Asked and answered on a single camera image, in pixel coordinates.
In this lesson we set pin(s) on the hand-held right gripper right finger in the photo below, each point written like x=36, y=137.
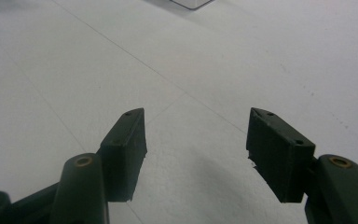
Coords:
x=279, y=155

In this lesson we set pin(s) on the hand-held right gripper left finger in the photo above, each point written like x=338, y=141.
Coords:
x=126, y=155

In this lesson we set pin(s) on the clear plastic organizer box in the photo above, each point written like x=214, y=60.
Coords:
x=192, y=3

